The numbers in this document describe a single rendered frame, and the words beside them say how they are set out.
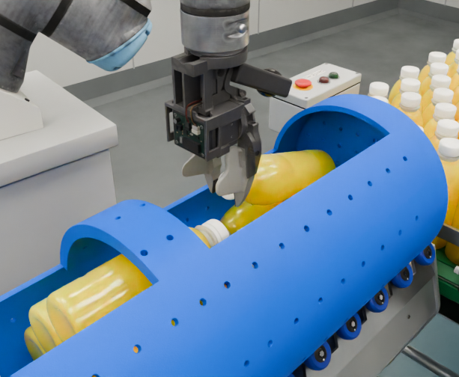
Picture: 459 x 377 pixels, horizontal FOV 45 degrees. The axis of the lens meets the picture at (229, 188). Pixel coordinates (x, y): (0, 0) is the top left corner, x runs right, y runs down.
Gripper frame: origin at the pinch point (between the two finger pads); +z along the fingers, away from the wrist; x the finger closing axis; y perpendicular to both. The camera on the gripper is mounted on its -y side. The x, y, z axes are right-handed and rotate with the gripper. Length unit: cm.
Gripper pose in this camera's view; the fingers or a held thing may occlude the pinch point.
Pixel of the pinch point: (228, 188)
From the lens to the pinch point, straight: 74.6
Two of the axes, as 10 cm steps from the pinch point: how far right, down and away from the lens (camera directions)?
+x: 7.1, 3.9, -5.8
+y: -7.0, 3.9, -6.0
